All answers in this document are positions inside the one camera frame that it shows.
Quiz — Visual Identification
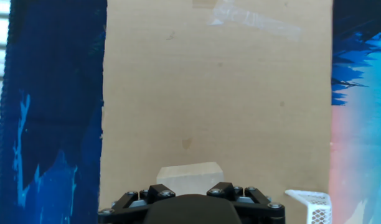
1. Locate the clear tape strip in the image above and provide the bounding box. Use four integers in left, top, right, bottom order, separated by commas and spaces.
192, 0, 303, 43

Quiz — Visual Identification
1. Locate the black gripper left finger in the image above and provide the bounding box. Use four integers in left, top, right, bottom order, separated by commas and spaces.
98, 184, 176, 224

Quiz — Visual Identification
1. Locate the brown cardboard sheet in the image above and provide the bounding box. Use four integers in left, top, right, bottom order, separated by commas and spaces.
98, 0, 334, 224

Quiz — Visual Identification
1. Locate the forest sunset printed cloth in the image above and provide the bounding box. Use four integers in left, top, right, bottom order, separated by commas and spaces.
0, 0, 381, 224

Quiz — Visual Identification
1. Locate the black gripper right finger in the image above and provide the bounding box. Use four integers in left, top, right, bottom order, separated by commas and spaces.
206, 182, 286, 224

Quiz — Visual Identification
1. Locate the white mesh toy goal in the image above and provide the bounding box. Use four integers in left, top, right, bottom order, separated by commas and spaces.
285, 189, 333, 224

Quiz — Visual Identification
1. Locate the light wooden cube block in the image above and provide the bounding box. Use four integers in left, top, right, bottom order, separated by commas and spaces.
156, 161, 225, 197

